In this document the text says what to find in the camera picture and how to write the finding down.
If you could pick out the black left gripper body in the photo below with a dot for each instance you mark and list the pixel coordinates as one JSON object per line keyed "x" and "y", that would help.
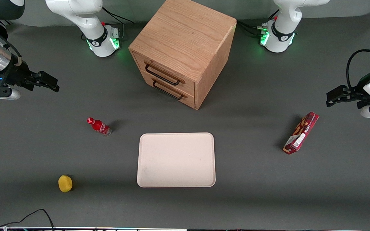
{"x": 354, "y": 94}

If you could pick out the wooden drawer, deep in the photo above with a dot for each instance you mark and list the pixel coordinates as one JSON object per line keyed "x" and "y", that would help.
{"x": 185, "y": 99}

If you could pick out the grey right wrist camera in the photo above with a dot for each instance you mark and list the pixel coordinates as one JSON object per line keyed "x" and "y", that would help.
{"x": 5, "y": 93}

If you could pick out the beige plastic tray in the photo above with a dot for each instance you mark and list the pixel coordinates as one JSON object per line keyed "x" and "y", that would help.
{"x": 176, "y": 160}

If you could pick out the wooden drawer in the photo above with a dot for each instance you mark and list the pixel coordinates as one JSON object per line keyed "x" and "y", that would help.
{"x": 185, "y": 99}
{"x": 169, "y": 70}

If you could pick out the yellow sponge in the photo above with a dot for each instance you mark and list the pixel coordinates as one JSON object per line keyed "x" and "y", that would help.
{"x": 65, "y": 183}

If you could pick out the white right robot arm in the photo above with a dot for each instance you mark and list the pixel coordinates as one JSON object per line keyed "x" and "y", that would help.
{"x": 75, "y": 12}

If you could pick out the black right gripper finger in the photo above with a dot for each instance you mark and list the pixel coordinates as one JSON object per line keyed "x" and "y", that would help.
{"x": 43, "y": 86}
{"x": 49, "y": 78}

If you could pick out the red cookie box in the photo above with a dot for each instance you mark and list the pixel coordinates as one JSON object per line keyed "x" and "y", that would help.
{"x": 300, "y": 134}

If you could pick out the red soda bottle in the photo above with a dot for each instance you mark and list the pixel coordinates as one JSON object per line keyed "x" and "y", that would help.
{"x": 100, "y": 126}

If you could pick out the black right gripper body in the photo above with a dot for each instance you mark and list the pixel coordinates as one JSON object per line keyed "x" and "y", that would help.
{"x": 18, "y": 75}

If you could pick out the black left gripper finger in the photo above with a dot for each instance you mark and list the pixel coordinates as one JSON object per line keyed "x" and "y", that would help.
{"x": 336, "y": 101}
{"x": 339, "y": 91}

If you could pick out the wooden drawer cabinet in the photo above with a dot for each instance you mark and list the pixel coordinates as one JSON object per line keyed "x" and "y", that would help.
{"x": 185, "y": 32}

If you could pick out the aluminium frame rail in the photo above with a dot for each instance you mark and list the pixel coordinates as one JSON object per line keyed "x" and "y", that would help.
{"x": 6, "y": 22}

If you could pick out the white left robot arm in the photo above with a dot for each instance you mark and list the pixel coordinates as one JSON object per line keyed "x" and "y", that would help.
{"x": 284, "y": 19}

